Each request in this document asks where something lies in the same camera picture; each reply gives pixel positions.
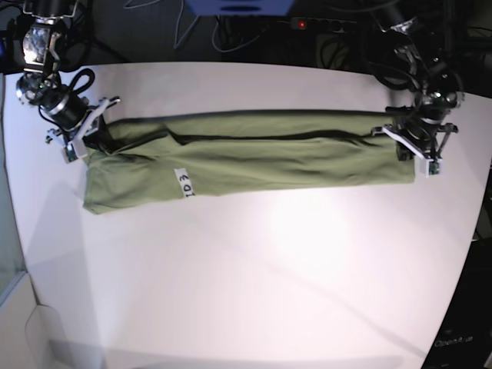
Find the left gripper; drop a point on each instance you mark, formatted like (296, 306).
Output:
(416, 136)

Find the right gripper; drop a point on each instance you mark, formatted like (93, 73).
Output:
(75, 119)

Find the green T-shirt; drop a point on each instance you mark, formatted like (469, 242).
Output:
(215, 154)

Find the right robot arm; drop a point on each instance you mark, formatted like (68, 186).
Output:
(55, 49)

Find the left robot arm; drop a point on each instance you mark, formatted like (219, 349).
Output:
(407, 46)

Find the blue box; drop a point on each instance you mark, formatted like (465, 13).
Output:
(240, 7)

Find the black OpenArm case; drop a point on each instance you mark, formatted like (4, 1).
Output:
(464, 337)

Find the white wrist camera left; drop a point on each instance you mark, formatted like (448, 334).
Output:
(429, 167)

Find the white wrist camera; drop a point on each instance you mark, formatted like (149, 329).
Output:
(429, 167)
(74, 150)

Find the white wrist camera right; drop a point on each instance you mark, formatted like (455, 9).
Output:
(74, 150)

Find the power strip with red switch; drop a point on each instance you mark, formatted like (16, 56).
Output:
(325, 25)

